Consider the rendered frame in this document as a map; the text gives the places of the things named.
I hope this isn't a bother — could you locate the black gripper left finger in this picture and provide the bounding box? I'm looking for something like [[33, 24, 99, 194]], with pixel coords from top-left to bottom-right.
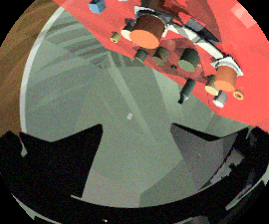
[[20, 124, 103, 197]]

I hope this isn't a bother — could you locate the grey bottle with dark blue cap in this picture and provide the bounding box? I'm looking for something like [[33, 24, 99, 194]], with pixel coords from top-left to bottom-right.
[[178, 79, 196, 105]]

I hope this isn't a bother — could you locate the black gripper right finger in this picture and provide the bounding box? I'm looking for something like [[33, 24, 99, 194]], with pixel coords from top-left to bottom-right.
[[170, 123, 248, 191]]

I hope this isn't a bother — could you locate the tan ring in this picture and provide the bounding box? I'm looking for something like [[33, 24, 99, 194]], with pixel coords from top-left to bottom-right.
[[234, 89, 244, 100]]

